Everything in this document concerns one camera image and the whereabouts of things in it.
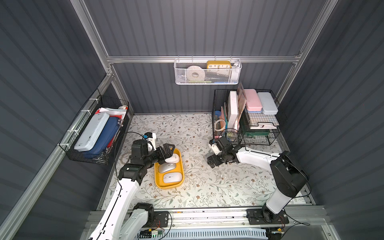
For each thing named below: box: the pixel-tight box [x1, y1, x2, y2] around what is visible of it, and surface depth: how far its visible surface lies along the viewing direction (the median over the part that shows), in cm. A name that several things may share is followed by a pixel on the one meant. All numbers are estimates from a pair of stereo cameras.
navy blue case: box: [80, 116, 120, 156], surface depth 69 cm
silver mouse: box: [158, 162, 176, 173], surface depth 92 cm
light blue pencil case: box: [257, 92, 279, 115], surface depth 96 cm
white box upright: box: [227, 91, 238, 132], surface depth 94 cm
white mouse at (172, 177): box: [163, 172, 183, 184], surface depth 87 cm
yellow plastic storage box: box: [154, 148, 185, 189], surface depth 88 cm
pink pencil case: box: [244, 88, 263, 113], surface depth 93 cm
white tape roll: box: [186, 65, 206, 81], surface depth 86 cm
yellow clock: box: [206, 60, 232, 69], surface depth 90 cm
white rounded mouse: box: [164, 153, 180, 164], surface depth 93 cm
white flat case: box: [74, 112, 110, 152], surface depth 67 cm
